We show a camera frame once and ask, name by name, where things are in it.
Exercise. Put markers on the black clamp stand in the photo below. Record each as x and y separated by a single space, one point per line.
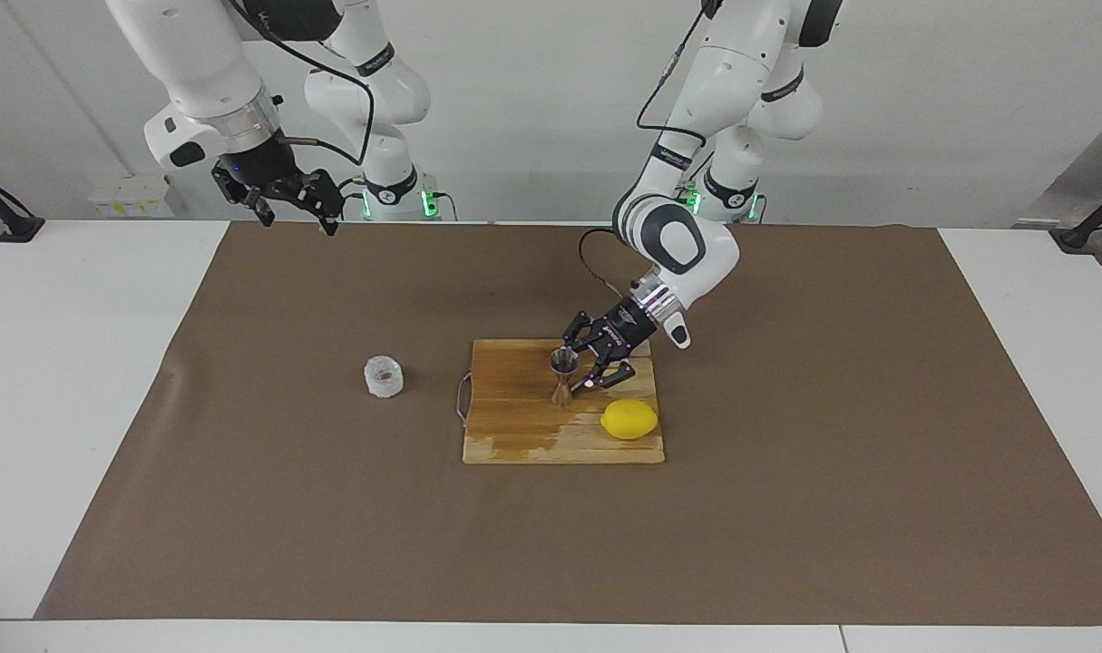
15 227
1077 238

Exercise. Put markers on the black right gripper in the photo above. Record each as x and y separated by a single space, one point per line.
260 168

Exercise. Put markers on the brown table mat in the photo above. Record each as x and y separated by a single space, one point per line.
242 508

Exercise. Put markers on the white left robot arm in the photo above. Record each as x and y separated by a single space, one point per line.
732 82

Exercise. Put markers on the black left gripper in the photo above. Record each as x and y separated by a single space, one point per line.
625 331

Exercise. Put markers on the wooden cutting board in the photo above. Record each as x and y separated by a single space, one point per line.
514 399

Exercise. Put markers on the white wall socket strip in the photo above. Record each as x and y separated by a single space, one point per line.
129 198

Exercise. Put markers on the yellow lemon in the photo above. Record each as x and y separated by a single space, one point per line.
629 419

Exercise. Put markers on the steel double jigger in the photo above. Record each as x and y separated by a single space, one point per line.
564 363

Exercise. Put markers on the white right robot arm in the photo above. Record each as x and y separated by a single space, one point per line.
197 63

